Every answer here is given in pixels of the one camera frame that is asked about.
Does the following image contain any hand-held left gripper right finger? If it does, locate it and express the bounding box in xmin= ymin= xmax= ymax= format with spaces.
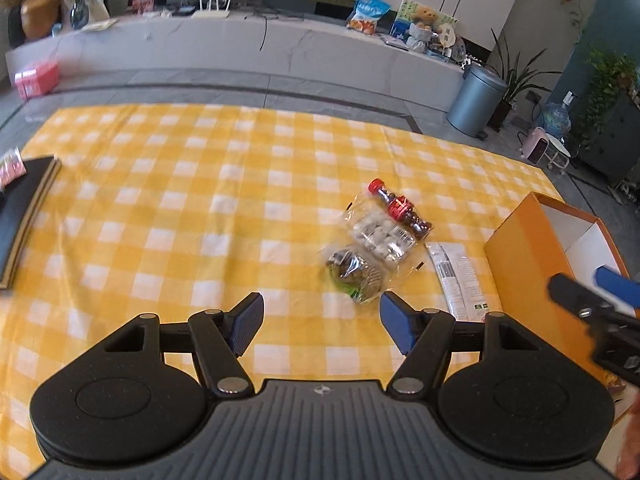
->
xmin=379 ymin=290 xmax=551 ymax=397

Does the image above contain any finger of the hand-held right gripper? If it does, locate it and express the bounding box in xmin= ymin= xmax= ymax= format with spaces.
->
xmin=592 ymin=266 xmax=640 ymax=307
xmin=548 ymin=273 xmax=623 ymax=323

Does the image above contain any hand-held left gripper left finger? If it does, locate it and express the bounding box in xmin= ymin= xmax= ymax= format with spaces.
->
xmin=95 ymin=291 xmax=265 ymax=397

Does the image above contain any orange cardboard box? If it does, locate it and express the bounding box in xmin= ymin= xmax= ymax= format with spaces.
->
xmin=484 ymin=191 xmax=640 ymax=423

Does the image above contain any clear packet with dark pastry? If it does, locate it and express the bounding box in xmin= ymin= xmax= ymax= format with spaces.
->
xmin=320 ymin=247 xmax=397 ymax=304

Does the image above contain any long white snack packet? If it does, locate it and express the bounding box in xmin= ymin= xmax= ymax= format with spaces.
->
xmin=425 ymin=241 xmax=490 ymax=322

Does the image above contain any clear packet of white balls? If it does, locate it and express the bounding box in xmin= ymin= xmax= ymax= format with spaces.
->
xmin=344 ymin=195 xmax=427 ymax=267

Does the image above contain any red cap drink bottle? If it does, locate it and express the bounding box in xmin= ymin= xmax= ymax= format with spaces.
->
xmin=368 ymin=178 xmax=434 ymax=241

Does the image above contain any yellow checkered tablecloth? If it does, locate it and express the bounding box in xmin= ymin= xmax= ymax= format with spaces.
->
xmin=0 ymin=103 xmax=631 ymax=476

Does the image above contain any grey drawer cabinet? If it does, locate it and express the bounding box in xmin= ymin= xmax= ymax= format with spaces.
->
xmin=574 ymin=91 xmax=640 ymax=187

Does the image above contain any white round stool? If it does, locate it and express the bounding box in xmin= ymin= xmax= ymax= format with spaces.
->
xmin=544 ymin=137 xmax=574 ymax=172

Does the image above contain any pink space heater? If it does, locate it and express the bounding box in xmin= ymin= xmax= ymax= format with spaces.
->
xmin=519 ymin=127 xmax=551 ymax=164

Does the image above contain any blue water jug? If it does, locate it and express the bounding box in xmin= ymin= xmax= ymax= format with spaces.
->
xmin=542 ymin=91 xmax=574 ymax=142

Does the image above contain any ivy plant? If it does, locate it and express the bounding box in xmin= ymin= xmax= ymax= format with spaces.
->
xmin=574 ymin=44 xmax=639 ymax=147

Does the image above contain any grey blue trash can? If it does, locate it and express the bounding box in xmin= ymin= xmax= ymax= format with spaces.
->
xmin=446 ymin=64 xmax=509 ymax=139

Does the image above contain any long leaf potted plant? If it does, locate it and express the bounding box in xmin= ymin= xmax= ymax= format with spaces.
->
xmin=486 ymin=29 xmax=563 ymax=134

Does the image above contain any black flat board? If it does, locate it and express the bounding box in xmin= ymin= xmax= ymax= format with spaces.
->
xmin=0 ymin=155 xmax=62 ymax=289

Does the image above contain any white marble tv console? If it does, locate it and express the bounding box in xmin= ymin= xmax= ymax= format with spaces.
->
xmin=5 ymin=10 xmax=467 ymax=112

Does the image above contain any pink striped packet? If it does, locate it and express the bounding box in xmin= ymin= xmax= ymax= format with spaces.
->
xmin=0 ymin=147 xmax=27 ymax=192

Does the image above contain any round paper hand fan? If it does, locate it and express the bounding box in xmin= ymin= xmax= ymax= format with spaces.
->
xmin=434 ymin=21 xmax=459 ymax=57

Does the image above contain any teddy bear in basket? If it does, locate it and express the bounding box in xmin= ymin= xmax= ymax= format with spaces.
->
xmin=406 ymin=4 xmax=442 ymax=54

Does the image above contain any green picture card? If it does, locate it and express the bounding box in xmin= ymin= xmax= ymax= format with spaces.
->
xmin=389 ymin=0 xmax=422 ymax=37

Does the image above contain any blue snack bag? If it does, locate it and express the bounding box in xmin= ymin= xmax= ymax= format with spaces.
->
xmin=347 ymin=0 xmax=391 ymax=34

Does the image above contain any white wifi router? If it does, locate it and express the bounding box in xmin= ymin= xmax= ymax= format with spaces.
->
xmin=192 ymin=0 xmax=234 ymax=20

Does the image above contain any pink box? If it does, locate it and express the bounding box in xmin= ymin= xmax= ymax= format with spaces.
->
xmin=13 ymin=59 xmax=61 ymax=101

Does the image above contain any brown gourd ornament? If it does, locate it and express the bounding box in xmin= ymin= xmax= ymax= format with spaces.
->
xmin=19 ymin=0 xmax=62 ymax=42

